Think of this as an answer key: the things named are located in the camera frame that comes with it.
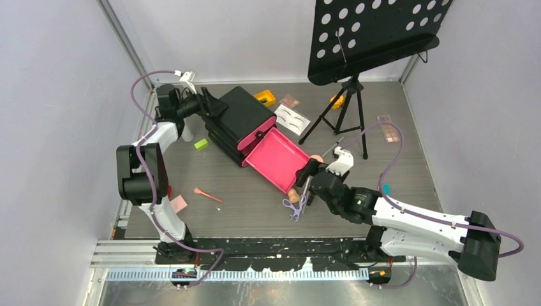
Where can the orange beauty blender sponge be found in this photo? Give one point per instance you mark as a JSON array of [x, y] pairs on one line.
[[293, 196]]

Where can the black perforated music stand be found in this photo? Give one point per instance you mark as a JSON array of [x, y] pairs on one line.
[[351, 37]]

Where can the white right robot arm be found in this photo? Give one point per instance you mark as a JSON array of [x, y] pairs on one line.
[[399, 229]]

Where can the green block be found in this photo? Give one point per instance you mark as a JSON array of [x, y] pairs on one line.
[[201, 144]]

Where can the small eyeshadow palette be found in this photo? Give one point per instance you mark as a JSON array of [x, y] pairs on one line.
[[289, 101]]

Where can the yellow toy block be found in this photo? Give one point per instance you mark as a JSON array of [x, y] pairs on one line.
[[266, 98]]

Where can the long eyeshadow palette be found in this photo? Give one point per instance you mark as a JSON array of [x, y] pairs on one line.
[[389, 132]]

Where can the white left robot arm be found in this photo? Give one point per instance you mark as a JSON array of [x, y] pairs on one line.
[[141, 172]]

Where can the pink sponge block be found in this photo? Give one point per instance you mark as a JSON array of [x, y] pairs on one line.
[[178, 203]]

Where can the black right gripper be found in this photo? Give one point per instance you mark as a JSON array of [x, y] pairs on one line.
[[312, 166]]

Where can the orange handled brush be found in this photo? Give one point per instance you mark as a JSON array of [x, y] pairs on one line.
[[199, 191]]

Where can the round orange powder puff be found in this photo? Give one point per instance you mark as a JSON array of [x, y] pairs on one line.
[[317, 158]]

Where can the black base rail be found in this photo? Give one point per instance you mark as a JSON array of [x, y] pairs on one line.
[[275, 254]]

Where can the black tripod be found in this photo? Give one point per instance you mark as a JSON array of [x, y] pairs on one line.
[[352, 87]]

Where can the purple eyelash curler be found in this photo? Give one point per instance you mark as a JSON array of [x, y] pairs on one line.
[[298, 208]]

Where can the false eyelash card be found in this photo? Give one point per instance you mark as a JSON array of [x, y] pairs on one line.
[[292, 120]]

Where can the black drawer organizer cabinet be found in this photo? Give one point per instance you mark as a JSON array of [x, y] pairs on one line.
[[241, 126]]

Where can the white bottle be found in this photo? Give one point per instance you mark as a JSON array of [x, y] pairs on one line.
[[186, 134]]

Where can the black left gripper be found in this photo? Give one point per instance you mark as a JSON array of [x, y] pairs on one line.
[[211, 106]]

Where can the teal block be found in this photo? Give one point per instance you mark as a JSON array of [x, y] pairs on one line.
[[386, 189]]

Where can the yellow toy object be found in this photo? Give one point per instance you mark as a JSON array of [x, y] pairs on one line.
[[338, 103]]

